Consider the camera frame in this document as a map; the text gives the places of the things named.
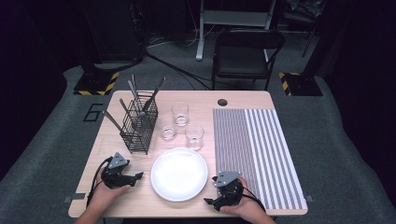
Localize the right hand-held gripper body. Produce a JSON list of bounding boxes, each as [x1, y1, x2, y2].
[[214, 171, 247, 210]]

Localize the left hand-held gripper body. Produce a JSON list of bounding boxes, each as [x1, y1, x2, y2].
[[101, 151, 133, 189]]

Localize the white plate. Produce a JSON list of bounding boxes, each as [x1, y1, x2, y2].
[[150, 147, 209, 203]]

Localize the clear drinking glass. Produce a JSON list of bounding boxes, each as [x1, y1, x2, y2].
[[171, 102, 190, 128], [185, 124, 205, 151], [159, 115, 177, 141]]

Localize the black wire cutlery basket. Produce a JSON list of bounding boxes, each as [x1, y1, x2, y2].
[[120, 91, 159, 156]]

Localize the metal fork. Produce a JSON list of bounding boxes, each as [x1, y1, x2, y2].
[[119, 98, 136, 127]]

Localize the person's right hand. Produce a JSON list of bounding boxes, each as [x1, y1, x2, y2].
[[219, 176, 268, 222]]

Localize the person's left hand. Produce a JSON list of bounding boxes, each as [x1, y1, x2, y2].
[[90, 169, 132, 212]]

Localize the striped placemat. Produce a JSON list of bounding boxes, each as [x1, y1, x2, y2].
[[212, 107, 307, 211]]

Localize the black hazard-striped stand base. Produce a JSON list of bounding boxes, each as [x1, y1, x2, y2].
[[73, 72, 120, 96], [278, 72, 324, 97]]

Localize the black folding chair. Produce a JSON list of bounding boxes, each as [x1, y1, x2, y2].
[[211, 28, 286, 91]]

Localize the large black box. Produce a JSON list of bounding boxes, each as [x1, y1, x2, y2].
[[78, 0, 148, 64]]

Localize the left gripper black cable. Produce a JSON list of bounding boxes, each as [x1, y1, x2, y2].
[[86, 156, 114, 209]]

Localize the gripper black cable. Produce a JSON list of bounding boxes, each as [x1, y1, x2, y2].
[[241, 192, 267, 214], [86, 156, 114, 209]]

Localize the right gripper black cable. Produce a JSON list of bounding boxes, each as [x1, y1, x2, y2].
[[241, 192, 267, 214]]

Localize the black floor cable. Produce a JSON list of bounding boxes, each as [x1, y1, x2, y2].
[[144, 50, 213, 91]]

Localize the white floor cable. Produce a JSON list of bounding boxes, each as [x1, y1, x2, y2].
[[146, 29, 216, 49]]

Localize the white desk frame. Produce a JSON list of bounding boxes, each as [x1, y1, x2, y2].
[[195, 0, 278, 62]]

